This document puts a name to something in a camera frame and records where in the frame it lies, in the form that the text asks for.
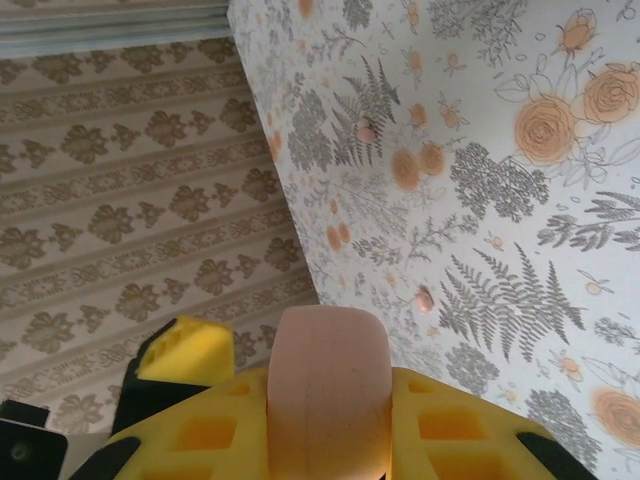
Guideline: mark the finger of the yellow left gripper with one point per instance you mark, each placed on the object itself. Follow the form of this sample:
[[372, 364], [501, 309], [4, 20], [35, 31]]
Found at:
[[200, 350]]

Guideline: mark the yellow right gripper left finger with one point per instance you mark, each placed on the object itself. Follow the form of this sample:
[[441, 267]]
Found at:
[[200, 430]]

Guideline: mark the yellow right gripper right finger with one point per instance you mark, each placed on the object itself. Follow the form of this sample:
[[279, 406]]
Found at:
[[450, 430]]

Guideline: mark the pink earbud charging case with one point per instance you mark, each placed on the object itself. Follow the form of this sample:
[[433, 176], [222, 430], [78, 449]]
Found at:
[[327, 390]]

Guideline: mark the aluminium frame post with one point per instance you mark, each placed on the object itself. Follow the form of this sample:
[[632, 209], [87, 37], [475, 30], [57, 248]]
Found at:
[[100, 37]]

